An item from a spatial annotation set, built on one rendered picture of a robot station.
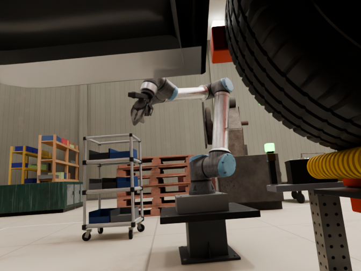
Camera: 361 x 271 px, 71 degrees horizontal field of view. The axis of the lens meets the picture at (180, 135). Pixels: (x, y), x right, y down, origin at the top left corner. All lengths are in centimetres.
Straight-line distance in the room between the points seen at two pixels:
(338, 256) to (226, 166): 72
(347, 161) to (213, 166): 120
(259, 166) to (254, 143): 683
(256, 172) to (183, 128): 667
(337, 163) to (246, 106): 1053
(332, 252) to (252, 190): 264
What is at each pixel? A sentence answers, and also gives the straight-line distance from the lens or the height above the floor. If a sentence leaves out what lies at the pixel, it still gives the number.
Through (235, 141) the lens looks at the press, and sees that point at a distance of 625.
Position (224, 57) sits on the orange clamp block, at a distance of 71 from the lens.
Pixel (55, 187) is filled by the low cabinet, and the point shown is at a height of 53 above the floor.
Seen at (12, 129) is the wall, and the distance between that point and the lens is 1195.
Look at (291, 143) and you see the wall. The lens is 1143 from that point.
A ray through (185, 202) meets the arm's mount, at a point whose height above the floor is 36.
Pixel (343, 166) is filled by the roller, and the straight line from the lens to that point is 57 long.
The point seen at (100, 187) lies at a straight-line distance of 265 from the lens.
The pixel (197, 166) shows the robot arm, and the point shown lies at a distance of 176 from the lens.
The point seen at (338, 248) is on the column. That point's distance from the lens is 144.
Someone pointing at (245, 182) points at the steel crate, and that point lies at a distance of 395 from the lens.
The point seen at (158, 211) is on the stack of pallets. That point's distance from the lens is 405.
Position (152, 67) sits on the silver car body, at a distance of 56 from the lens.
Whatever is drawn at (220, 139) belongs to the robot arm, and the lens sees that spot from 173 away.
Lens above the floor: 50
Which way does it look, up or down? 10 degrees up
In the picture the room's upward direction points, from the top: 4 degrees counter-clockwise
